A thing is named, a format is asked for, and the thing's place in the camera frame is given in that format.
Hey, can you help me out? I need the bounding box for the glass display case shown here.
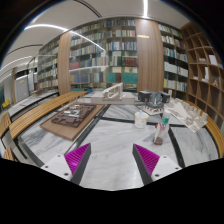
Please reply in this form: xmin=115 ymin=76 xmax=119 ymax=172
xmin=33 ymin=29 xmax=108 ymax=94

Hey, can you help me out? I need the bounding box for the large wooden bookshelf with books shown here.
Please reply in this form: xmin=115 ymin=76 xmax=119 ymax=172
xmin=28 ymin=18 xmax=189 ymax=100

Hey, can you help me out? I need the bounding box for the white paper cup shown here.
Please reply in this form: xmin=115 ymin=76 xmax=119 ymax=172
xmin=135 ymin=110 xmax=149 ymax=129

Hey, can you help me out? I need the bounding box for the white terrain model right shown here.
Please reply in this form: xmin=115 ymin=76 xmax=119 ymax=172
xmin=165 ymin=98 xmax=208 ymax=132

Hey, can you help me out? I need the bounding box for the curved wooden bench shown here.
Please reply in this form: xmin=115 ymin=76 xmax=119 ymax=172
xmin=0 ymin=90 xmax=90 ymax=162

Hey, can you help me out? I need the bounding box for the white building model centre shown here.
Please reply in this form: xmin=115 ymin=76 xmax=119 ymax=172
xmin=77 ymin=82 xmax=137 ymax=106

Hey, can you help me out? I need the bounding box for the brown architectural model on board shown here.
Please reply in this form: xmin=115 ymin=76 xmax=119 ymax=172
xmin=40 ymin=103 xmax=104 ymax=141

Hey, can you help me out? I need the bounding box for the dark grey building model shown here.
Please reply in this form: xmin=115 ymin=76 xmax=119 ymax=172
xmin=138 ymin=90 xmax=170 ymax=109

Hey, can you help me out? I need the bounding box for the clear plastic bottle red liquid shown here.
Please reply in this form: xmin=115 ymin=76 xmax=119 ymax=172
xmin=153 ymin=109 xmax=171 ymax=145

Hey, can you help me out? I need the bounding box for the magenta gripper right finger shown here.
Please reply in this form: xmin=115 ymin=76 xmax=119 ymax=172
xmin=132 ymin=143 xmax=183 ymax=186

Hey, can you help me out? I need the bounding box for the open wooden shelving right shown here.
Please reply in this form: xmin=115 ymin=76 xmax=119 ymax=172
xmin=181 ymin=22 xmax=224 ymax=129

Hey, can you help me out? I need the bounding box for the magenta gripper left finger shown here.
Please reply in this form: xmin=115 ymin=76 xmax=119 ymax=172
xmin=41 ymin=142 xmax=92 ymax=186

